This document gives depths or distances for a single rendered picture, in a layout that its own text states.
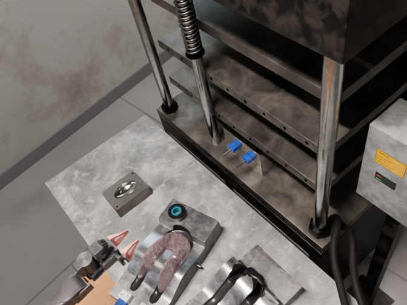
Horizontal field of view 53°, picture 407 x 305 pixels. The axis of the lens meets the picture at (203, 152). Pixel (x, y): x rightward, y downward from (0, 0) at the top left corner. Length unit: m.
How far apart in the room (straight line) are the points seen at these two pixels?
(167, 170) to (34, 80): 1.63
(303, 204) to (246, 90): 0.62
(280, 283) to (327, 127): 0.72
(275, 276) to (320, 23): 1.07
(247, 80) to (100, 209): 1.00
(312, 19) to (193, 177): 1.27
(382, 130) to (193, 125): 1.27
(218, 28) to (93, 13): 1.98
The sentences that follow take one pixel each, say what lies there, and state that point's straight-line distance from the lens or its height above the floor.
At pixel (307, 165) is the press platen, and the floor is 1.04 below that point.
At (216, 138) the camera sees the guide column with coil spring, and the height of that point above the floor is 0.84.
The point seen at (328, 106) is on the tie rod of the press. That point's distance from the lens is 1.28.
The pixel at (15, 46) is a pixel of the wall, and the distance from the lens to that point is 3.34.
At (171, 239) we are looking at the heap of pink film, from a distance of 1.87.
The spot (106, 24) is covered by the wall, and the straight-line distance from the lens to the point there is 3.67.
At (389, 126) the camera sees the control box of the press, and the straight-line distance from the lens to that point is 1.42.
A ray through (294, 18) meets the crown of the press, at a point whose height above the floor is 1.88.
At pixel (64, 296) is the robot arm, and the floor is 1.23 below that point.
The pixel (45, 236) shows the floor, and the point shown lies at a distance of 3.32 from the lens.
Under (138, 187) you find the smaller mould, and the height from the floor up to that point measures 0.87.
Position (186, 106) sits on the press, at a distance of 2.52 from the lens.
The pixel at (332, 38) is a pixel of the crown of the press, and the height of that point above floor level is 1.87.
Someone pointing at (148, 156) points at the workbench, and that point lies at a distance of 2.31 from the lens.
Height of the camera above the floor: 2.51
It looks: 50 degrees down
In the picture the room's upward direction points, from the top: 16 degrees counter-clockwise
